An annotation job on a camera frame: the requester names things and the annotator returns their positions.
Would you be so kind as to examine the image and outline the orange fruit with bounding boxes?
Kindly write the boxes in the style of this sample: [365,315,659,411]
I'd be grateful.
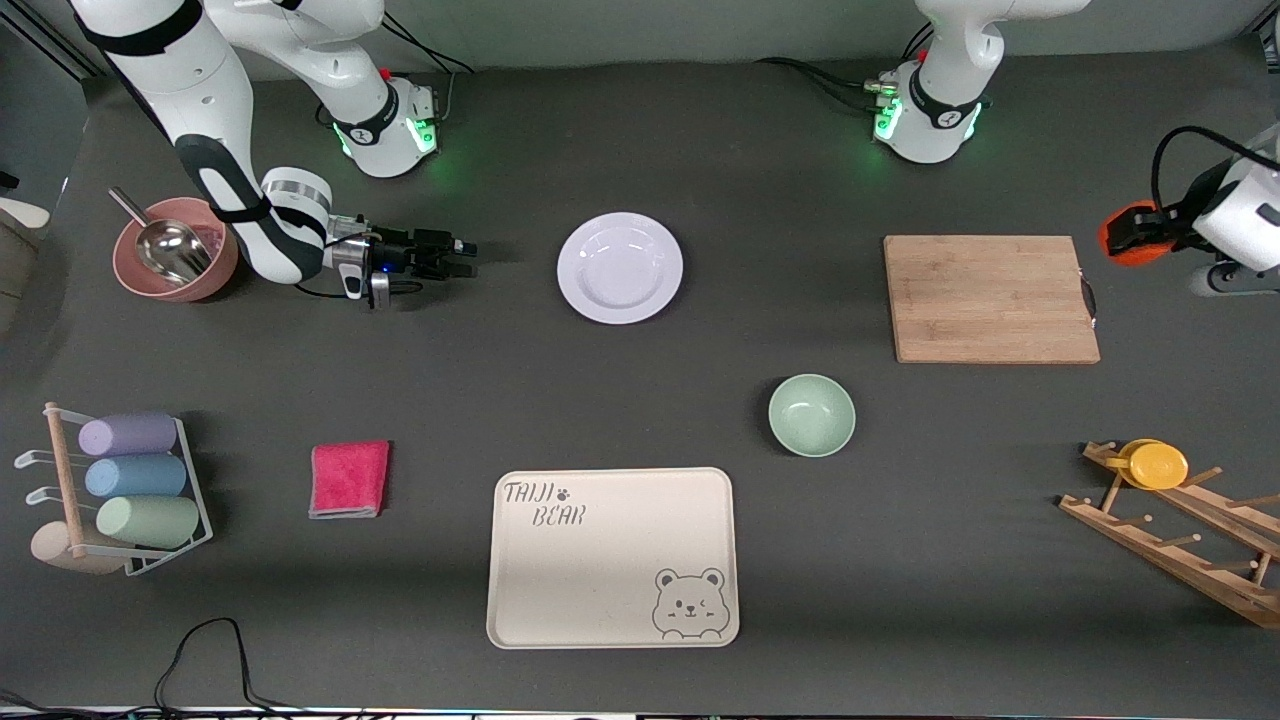
[1099,200,1173,267]

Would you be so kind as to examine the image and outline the white round plate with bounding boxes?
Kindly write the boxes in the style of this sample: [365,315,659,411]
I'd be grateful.
[557,212,685,325]

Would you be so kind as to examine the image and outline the wooden cutting board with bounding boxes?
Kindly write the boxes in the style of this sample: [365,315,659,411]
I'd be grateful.
[883,235,1102,365]

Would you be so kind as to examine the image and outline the yellow cup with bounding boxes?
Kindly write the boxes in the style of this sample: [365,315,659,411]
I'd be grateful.
[1105,439,1190,491]

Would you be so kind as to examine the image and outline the metal scoop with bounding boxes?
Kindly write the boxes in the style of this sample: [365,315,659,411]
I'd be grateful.
[108,187,214,286]

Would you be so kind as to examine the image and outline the pink folded cloth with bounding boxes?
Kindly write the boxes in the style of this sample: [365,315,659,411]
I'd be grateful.
[309,440,391,520]

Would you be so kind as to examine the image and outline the pink bowl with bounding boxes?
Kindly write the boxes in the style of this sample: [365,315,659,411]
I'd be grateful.
[112,196,241,303]

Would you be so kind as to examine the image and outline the wooden peg drying rack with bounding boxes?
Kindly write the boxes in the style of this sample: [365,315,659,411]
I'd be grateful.
[1058,440,1280,629]

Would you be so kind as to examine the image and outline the purple cup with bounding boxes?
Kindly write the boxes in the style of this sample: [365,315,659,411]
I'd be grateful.
[78,413,179,458]

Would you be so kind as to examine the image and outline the cream bear print tray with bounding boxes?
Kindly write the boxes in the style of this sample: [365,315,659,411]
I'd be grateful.
[486,467,741,650]

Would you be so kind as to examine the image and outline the blue cup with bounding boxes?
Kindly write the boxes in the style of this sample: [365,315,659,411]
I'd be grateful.
[85,455,188,499]

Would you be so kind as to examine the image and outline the green cup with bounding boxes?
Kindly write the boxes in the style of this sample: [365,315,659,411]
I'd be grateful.
[96,495,201,550]

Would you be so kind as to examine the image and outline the light green bowl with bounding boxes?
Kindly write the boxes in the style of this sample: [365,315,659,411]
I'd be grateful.
[768,374,857,458]

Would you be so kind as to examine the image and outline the beige cup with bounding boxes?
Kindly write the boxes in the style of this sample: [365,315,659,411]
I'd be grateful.
[30,522,126,576]

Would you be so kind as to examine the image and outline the black right arm base cables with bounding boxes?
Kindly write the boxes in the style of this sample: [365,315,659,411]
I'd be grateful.
[316,18,473,127]

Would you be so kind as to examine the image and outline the black arm base cables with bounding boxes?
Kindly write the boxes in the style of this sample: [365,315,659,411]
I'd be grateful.
[755,25,933,116]
[316,18,473,127]

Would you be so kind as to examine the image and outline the black left arm base cables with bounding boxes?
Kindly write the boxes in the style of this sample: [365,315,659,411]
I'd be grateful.
[755,25,933,116]

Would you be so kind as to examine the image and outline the white wire cup rack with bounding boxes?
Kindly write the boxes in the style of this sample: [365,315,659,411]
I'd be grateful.
[14,402,214,578]

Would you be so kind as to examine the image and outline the black metal rail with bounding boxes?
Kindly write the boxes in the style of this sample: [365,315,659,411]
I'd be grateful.
[15,5,103,79]

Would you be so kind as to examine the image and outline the black cable on table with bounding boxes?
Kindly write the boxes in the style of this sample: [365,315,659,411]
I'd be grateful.
[0,617,401,720]

